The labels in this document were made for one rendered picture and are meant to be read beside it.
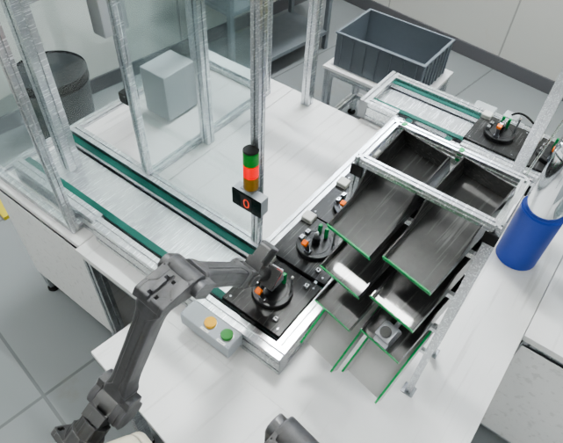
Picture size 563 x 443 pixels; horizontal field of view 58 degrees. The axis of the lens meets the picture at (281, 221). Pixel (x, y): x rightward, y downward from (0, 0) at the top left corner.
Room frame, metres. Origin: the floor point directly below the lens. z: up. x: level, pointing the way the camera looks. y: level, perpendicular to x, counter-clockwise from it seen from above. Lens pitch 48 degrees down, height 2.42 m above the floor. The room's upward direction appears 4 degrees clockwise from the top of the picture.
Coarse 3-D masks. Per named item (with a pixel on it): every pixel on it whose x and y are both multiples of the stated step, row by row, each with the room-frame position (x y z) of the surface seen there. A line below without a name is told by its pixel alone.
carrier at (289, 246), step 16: (304, 224) 1.29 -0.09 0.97; (320, 224) 1.23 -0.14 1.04; (288, 240) 1.20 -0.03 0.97; (320, 240) 1.18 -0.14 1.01; (336, 240) 1.22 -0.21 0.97; (288, 256) 1.13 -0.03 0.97; (304, 256) 1.12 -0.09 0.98; (320, 256) 1.12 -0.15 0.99; (304, 272) 1.06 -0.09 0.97; (320, 272) 1.06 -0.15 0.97
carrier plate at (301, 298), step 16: (288, 272) 1.06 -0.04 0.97; (240, 288) 0.98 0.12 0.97; (304, 288) 0.99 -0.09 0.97; (320, 288) 1.00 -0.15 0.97; (240, 304) 0.92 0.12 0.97; (256, 304) 0.92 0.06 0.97; (288, 304) 0.93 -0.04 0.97; (304, 304) 0.93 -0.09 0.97; (256, 320) 0.86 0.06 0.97; (272, 320) 0.86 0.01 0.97; (288, 320) 0.87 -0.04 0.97
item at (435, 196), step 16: (400, 128) 1.02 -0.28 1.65; (416, 128) 1.00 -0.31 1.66; (432, 144) 0.96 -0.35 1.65; (448, 144) 0.95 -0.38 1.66; (368, 160) 0.88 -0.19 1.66; (480, 160) 0.90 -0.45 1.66; (352, 176) 0.89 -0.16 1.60; (384, 176) 0.84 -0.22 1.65; (400, 176) 0.83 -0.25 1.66; (512, 176) 0.86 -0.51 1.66; (352, 192) 0.89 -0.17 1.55; (432, 192) 0.79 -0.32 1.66; (448, 208) 0.76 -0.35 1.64; (464, 208) 0.74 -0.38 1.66; (480, 224) 0.72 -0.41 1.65; (496, 224) 0.71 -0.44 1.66; (480, 256) 0.70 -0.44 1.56; (464, 288) 0.70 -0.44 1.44; (448, 320) 0.70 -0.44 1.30; (432, 352) 0.69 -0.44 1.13; (416, 368) 0.70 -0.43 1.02
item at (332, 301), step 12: (384, 276) 0.85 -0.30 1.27; (324, 288) 0.82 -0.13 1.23; (336, 288) 0.83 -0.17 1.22; (372, 288) 0.82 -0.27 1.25; (324, 300) 0.80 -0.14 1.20; (336, 300) 0.80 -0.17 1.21; (348, 300) 0.80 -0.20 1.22; (360, 300) 0.79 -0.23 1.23; (336, 312) 0.77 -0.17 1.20; (348, 312) 0.76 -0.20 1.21; (360, 312) 0.76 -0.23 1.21; (348, 324) 0.73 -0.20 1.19
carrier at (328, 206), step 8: (336, 184) 1.51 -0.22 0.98; (344, 184) 1.50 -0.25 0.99; (328, 192) 1.46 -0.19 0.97; (336, 192) 1.47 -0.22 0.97; (344, 192) 1.43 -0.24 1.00; (320, 200) 1.42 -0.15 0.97; (328, 200) 1.42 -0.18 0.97; (336, 200) 1.39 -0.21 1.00; (312, 208) 1.37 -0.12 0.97; (320, 208) 1.37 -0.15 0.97; (328, 208) 1.38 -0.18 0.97; (336, 208) 1.36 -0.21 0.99; (320, 216) 1.33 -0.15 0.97; (328, 216) 1.33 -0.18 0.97
